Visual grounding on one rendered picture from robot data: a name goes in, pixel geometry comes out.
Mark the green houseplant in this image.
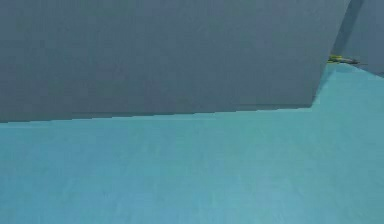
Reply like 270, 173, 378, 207
326, 54, 361, 66

